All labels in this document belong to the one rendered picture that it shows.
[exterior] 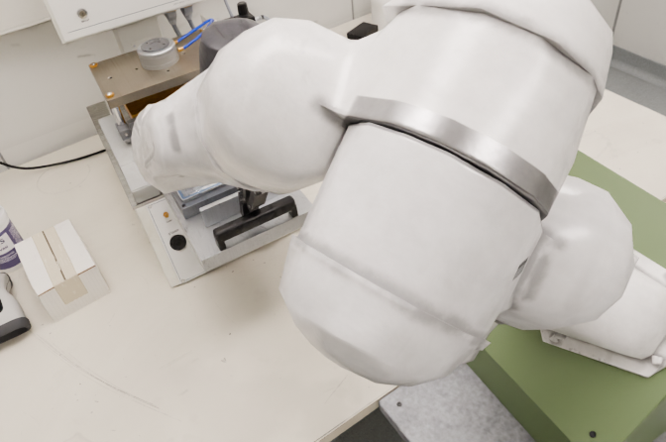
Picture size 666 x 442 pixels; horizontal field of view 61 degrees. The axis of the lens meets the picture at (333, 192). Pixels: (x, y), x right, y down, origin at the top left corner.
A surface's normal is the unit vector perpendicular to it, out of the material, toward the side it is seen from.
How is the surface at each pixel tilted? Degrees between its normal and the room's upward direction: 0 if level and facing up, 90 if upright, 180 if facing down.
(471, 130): 43
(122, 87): 0
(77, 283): 88
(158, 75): 0
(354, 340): 55
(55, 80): 90
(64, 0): 90
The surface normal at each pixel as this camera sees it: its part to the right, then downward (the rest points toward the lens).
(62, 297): 0.59, 0.48
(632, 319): -0.14, 0.04
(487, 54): -0.08, -0.29
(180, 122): -0.68, 0.18
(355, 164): -0.62, -0.33
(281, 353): -0.10, -0.74
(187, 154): -0.62, 0.50
